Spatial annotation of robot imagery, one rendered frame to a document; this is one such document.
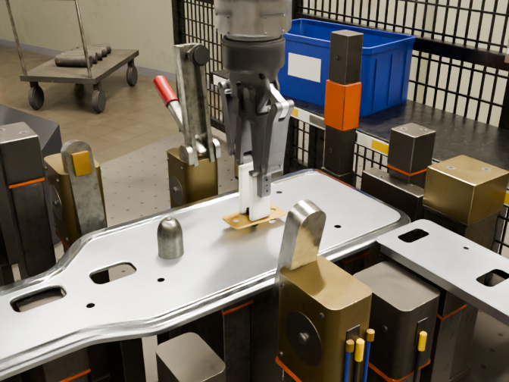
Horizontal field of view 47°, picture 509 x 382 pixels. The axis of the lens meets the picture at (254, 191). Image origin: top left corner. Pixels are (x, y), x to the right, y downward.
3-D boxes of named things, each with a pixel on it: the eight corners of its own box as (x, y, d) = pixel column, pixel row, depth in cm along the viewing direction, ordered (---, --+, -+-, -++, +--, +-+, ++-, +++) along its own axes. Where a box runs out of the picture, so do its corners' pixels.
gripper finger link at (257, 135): (268, 82, 72) (275, 82, 71) (273, 168, 76) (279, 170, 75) (242, 86, 70) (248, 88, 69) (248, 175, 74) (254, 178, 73)
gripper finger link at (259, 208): (266, 165, 76) (270, 167, 76) (266, 213, 79) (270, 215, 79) (248, 170, 75) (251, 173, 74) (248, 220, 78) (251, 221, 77)
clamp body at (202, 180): (195, 355, 101) (183, 164, 86) (167, 325, 108) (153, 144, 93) (226, 340, 104) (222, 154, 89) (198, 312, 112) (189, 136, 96)
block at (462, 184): (438, 393, 92) (475, 185, 77) (399, 364, 98) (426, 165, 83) (469, 372, 97) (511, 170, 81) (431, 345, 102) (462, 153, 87)
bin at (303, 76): (363, 117, 111) (368, 48, 106) (251, 86, 131) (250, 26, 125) (410, 100, 122) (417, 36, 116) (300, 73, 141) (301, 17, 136)
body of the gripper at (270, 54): (207, 32, 70) (210, 107, 74) (247, 44, 64) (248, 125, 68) (258, 25, 74) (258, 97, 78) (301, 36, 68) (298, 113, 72)
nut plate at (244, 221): (235, 230, 76) (235, 221, 75) (220, 218, 78) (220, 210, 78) (287, 214, 80) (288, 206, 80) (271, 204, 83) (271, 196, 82)
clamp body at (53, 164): (92, 392, 93) (57, 176, 77) (68, 354, 101) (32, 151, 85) (129, 375, 97) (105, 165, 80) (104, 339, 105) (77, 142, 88)
